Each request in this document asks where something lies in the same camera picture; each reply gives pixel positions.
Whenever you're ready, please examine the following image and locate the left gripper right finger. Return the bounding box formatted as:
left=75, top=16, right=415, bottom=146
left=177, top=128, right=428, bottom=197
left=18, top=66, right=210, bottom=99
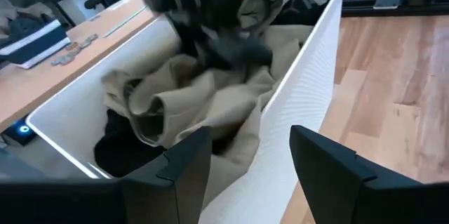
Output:
left=289, top=124, right=379, bottom=224

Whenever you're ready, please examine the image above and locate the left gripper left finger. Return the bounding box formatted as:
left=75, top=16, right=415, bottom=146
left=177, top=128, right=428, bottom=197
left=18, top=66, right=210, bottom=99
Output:
left=121, top=125, right=214, bottom=224

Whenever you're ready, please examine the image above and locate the olive green garment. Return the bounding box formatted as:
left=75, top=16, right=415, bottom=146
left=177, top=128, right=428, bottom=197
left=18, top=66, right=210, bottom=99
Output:
left=237, top=0, right=286, bottom=34

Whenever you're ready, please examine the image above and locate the black garment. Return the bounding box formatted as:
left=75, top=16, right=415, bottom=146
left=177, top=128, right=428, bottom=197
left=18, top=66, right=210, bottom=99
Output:
left=272, top=0, right=333, bottom=27
left=93, top=107, right=168, bottom=179

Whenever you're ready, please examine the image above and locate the beige garment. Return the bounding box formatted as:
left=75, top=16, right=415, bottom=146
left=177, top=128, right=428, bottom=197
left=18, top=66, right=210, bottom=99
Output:
left=100, top=23, right=315, bottom=211

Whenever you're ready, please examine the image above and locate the pile of clothes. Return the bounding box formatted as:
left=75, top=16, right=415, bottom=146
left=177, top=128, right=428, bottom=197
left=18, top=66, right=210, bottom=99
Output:
left=0, top=0, right=57, bottom=41

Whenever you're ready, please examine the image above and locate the long grey pen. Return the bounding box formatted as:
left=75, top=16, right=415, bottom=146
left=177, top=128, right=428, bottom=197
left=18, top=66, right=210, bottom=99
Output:
left=102, top=4, right=148, bottom=39

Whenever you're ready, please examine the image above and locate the white plastic bin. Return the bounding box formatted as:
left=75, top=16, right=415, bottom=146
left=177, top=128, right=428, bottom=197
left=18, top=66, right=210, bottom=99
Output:
left=25, top=0, right=344, bottom=224

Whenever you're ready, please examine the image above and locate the black device with blue light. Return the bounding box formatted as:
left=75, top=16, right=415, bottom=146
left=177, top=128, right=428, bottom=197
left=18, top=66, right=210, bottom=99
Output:
left=2, top=115, right=39, bottom=147

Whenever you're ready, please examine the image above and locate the dark blue book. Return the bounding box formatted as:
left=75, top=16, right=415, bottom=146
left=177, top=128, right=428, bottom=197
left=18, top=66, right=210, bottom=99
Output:
left=0, top=18, right=72, bottom=70

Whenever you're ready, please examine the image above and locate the wooden desk with grey legs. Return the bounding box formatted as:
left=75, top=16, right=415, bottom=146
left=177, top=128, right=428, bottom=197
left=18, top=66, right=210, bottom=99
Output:
left=0, top=0, right=166, bottom=134

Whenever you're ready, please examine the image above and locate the black aluminium table frame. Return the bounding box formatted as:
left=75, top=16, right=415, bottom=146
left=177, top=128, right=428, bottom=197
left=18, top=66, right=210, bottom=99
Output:
left=340, top=0, right=449, bottom=18

